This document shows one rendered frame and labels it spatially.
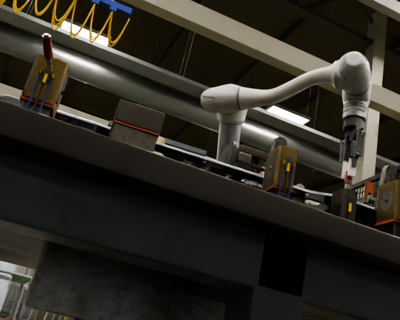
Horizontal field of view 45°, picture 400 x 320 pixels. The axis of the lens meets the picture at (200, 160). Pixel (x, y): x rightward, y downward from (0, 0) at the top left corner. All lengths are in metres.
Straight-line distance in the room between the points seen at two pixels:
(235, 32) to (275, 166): 3.61
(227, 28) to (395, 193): 3.58
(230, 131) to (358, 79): 0.68
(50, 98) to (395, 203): 0.95
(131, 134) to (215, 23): 3.64
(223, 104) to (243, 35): 2.84
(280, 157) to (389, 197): 0.34
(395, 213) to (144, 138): 0.71
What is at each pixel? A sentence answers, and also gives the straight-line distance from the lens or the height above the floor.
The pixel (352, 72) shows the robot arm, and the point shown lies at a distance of 1.81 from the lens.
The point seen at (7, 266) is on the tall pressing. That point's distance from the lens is 7.65.
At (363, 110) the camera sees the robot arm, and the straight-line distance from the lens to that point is 1.95.
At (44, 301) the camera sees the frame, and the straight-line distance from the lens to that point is 0.84.
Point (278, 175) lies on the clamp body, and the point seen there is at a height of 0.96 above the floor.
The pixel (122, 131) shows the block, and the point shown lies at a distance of 1.22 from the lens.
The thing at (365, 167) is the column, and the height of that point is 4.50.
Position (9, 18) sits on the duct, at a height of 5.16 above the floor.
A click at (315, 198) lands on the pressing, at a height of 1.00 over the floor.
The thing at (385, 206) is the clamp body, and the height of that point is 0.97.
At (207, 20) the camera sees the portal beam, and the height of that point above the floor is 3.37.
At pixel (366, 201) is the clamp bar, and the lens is 1.68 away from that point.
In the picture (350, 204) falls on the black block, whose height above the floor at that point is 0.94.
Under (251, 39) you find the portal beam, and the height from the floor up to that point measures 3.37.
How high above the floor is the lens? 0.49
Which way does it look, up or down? 21 degrees up
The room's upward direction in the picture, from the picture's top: 13 degrees clockwise
